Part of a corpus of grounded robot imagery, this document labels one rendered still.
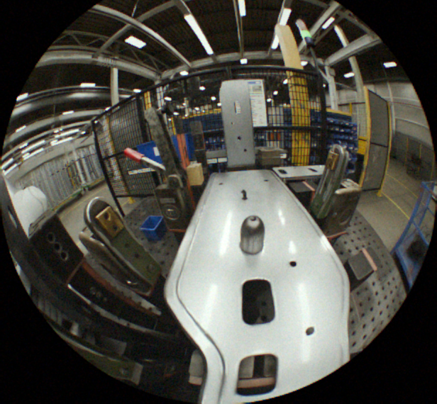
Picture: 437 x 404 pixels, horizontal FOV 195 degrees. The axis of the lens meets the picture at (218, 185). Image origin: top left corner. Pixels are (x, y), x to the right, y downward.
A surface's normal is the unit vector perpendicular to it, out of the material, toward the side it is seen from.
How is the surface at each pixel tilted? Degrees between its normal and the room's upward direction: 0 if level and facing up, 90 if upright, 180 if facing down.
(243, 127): 90
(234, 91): 90
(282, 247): 0
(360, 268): 0
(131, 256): 78
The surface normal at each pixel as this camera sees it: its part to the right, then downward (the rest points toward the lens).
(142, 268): 0.94, -0.26
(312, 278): -0.12, -0.91
